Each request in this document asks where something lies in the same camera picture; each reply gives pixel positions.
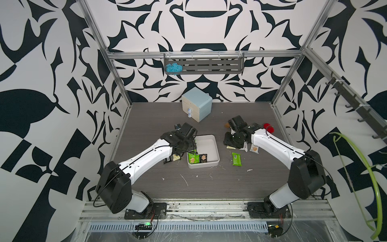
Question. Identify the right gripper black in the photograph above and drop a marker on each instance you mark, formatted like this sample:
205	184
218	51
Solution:
226	142

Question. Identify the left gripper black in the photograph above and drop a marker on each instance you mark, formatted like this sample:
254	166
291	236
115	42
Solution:
191	145

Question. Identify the white cookie packet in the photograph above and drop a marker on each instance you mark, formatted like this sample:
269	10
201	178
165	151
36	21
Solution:
245	147
254	149

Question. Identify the green cookie packet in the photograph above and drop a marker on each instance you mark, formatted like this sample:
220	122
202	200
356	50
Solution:
236	159
193	158

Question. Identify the white storage box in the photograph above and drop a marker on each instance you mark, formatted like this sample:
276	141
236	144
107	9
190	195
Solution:
206	144

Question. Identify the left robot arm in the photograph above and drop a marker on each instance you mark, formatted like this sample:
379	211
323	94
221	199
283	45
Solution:
115	184

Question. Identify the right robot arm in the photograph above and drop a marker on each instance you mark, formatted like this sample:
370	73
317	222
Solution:
306	172

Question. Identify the red oval object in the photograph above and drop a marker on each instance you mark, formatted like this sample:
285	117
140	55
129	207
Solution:
268	128

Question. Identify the small white bottle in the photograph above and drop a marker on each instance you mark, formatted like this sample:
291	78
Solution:
189	113

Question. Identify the light blue drawer cabinet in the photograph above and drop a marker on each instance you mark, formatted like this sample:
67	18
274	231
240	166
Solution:
199	102

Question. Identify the teal crocheted cloth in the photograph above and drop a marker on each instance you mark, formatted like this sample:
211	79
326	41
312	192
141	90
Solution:
173	68

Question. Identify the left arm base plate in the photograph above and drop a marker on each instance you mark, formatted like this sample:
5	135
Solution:
153	210

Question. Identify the grey wall shelf rack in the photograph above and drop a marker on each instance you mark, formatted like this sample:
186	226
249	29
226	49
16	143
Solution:
207	63

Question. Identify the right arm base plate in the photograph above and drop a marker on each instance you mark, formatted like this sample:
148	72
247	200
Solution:
263	210

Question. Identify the grey hook rail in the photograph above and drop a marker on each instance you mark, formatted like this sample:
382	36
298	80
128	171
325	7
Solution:
356	103

